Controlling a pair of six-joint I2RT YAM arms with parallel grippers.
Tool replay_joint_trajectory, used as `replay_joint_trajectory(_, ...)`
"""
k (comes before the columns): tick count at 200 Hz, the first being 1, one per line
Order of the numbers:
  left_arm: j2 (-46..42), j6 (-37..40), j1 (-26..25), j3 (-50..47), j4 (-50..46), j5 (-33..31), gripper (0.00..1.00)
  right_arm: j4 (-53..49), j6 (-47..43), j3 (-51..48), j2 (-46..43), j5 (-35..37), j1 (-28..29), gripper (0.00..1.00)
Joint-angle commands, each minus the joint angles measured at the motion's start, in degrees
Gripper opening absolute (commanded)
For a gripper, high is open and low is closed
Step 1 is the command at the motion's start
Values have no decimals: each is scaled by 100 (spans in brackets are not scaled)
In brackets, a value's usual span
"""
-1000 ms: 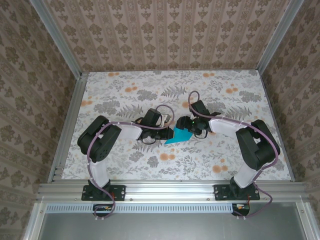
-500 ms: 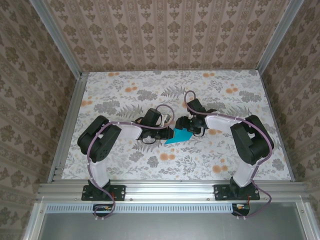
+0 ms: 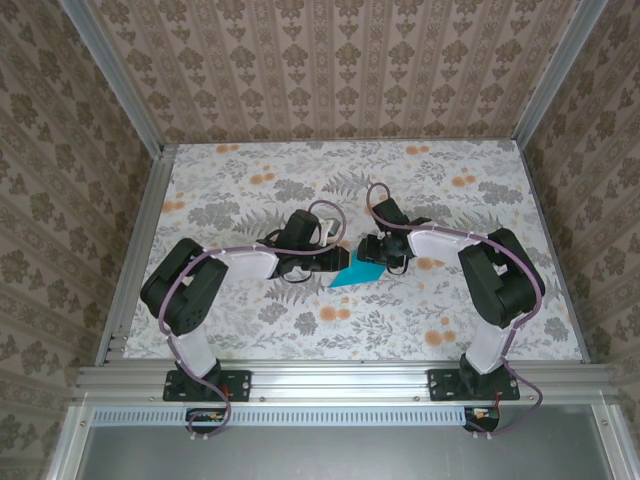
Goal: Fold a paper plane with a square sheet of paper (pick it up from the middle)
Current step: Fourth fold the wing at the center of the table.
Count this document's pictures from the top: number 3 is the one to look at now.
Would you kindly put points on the blue square paper sheet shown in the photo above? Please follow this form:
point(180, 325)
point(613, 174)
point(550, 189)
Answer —
point(355, 277)

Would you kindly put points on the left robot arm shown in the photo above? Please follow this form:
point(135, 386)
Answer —
point(175, 295)

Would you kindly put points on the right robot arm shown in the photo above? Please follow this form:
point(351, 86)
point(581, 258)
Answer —
point(505, 285)

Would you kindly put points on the floral patterned table cover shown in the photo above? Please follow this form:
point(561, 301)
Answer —
point(375, 325)

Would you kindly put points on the small black connector board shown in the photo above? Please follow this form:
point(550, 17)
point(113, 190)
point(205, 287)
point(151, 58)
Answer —
point(480, 425)
point(200, 425)

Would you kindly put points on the grey metal panel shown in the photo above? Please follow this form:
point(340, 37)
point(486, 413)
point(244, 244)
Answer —
point(340, 455)

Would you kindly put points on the aluminium frame beam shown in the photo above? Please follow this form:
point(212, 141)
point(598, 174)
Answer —
point(340, 382)

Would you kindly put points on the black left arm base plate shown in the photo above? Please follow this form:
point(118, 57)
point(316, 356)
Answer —
point(240, 385)

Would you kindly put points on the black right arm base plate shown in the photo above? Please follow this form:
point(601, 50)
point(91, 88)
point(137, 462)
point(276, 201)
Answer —
point(440, 385)

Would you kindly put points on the aluminium frame side rail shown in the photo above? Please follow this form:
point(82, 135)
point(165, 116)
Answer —
point(136, 260)

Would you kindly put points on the aluminium frame post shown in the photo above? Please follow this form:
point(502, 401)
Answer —
point(551, 75)
point(116, 75)

